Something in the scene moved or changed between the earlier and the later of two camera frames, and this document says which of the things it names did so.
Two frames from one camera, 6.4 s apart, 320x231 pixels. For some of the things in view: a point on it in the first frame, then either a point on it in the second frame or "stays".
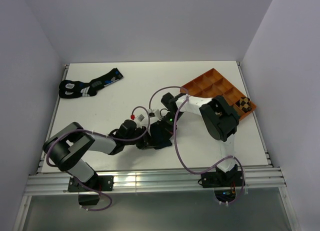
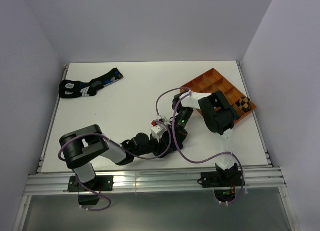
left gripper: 146,141 to 160,147
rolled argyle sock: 244,103 stays
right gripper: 171,129 to 180,135
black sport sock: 69,89 stays
